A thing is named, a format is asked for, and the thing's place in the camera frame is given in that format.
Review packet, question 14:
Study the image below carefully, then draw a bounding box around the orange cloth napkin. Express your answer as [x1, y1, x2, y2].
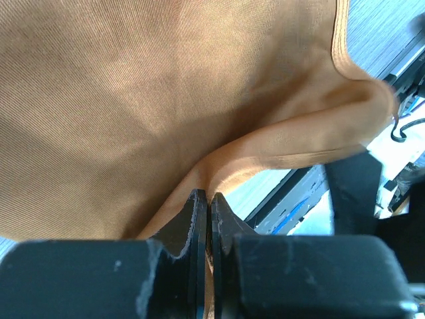
[0, 0, 398, 319]

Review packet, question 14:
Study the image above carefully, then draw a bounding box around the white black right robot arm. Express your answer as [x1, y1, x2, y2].
[325, 152, 424, 282]

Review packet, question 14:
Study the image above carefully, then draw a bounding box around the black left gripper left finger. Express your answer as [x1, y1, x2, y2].
[151, 189, 208, 318]

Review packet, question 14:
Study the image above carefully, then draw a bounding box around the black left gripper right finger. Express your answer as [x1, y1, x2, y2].
[209, 193, 256, 318]

